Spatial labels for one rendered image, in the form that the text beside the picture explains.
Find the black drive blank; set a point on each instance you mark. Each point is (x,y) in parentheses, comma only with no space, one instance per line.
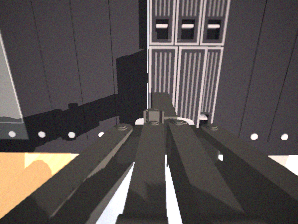
(213,12)

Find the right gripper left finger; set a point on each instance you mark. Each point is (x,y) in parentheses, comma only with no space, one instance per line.
(81,190)

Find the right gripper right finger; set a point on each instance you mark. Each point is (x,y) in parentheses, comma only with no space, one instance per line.
(261,185)

